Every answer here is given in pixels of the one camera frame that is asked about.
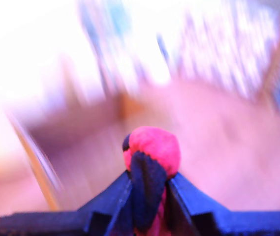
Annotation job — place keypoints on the red and black footbag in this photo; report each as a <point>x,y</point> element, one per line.
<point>154,152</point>

